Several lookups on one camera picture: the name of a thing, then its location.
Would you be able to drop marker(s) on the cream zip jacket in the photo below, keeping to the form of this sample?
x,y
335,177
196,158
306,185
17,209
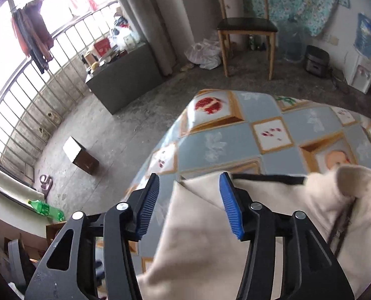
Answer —
x,y
204,250

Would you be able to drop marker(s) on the grey cabinet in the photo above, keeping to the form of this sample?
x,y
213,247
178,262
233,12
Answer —
x,y
126,81

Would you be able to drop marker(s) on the metal window railing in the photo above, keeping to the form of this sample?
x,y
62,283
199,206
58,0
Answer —
x,y
26,107

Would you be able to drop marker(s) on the clear empty water jug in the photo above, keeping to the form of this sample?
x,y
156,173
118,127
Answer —
x,y
291,43

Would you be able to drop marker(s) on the wooden chair with dark seat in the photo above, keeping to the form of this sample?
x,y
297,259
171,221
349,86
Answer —
x,y
246,25

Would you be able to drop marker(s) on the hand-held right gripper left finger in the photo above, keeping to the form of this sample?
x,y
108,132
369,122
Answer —
x,y
146,206

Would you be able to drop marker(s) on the red box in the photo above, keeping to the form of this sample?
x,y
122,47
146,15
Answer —
x,y
102,47

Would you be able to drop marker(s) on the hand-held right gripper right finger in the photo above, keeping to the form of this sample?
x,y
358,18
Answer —
x,y
230,203

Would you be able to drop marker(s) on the white plastic bag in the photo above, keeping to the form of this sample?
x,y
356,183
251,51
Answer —
x,y
204,54

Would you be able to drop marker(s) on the beige slipper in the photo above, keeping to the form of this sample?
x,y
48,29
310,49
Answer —
x,y
53,117
44,132

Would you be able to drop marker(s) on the hanging dark clothes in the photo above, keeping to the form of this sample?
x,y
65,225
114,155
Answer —
x,y
32,31

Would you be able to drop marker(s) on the green can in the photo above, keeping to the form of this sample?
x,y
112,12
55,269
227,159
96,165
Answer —
x,y
251,42

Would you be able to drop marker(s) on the floral wall cloth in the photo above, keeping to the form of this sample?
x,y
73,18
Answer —
x,y
297,0

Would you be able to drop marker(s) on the pink slipper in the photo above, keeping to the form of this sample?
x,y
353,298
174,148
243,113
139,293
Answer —
x,y
45,182

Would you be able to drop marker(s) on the cardboard box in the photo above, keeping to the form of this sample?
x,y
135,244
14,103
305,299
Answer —
x,y
79,157

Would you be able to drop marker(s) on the white water dispenser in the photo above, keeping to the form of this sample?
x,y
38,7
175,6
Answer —
x,y
358,75

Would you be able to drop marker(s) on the wall socket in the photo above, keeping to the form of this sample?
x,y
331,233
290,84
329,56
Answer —
x,y
330,39

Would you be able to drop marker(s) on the grey curtain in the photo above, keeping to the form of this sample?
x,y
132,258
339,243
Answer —
x,y
160,22

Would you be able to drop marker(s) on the clear plastic bag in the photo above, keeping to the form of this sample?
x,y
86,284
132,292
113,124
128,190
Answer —
x,y
123,36

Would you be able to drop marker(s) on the fruit-printed tablecloth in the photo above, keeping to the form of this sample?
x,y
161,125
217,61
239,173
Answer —
x,y
235,143

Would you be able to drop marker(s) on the green plastic bottle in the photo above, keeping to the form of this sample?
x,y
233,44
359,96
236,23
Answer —
x,y
48,209

